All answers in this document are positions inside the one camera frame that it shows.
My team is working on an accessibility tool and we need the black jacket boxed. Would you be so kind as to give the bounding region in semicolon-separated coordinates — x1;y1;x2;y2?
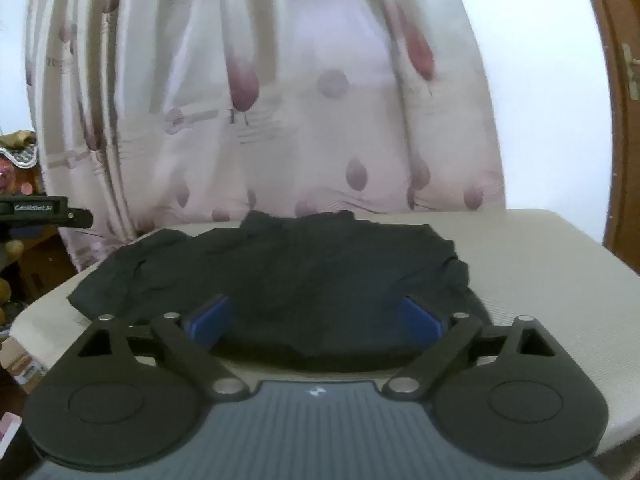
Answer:
70;211;490;373

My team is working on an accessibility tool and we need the pink toy with hat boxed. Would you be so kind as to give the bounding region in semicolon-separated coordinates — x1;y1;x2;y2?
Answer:
1;130;41;195

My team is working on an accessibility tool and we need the wooden cabinet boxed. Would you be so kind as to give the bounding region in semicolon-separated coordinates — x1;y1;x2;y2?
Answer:
1;226;75;335

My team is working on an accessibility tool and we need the beige woven mattress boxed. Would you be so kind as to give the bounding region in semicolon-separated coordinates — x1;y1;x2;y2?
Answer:
10;209;639;455

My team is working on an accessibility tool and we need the leaf patterned curtain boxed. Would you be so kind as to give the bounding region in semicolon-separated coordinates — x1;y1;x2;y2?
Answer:
25;0;506;269

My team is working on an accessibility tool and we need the brown wooden door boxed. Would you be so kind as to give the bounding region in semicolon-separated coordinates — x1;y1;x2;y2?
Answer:
590;0;639;271

